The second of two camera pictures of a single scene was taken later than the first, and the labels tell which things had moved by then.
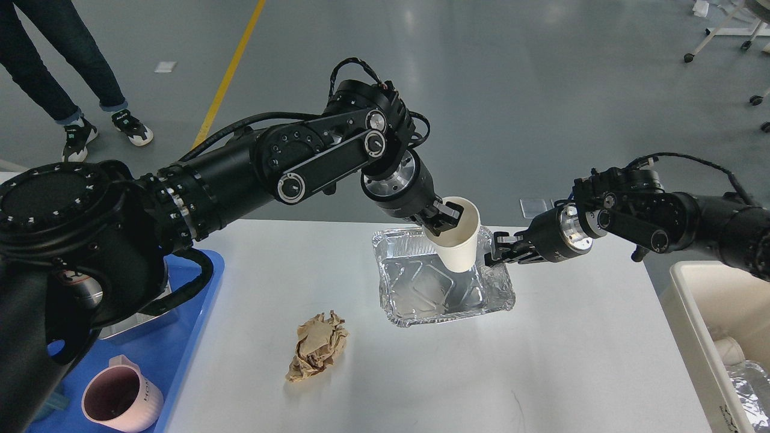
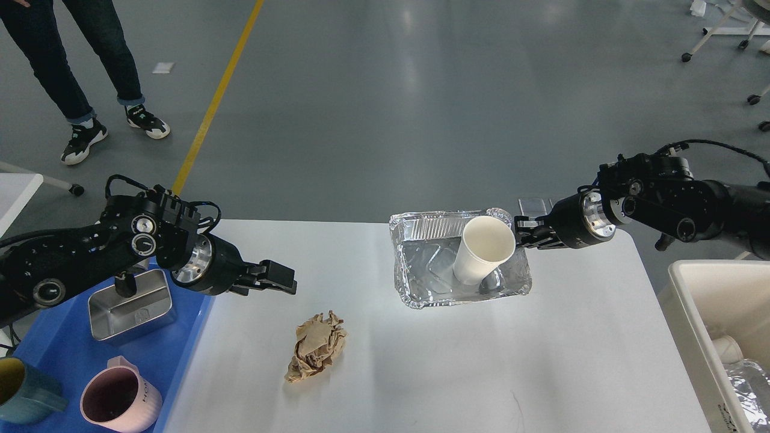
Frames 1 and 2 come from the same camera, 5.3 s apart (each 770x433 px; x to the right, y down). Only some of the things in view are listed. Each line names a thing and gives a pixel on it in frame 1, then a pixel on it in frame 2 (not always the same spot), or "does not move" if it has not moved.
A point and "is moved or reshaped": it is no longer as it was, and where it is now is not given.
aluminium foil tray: [417, 288] is moved or reshaped
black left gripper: [406, 190] to [215, 266]
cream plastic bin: [705, 300] does not move
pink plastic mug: [120, 399] does not move
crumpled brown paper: [319, 341] does not move
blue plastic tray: [164, 353] does not move
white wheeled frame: [760, 29] does not move
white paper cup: [456, 246] is moved or reshaped
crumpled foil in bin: [752, 384] does not move
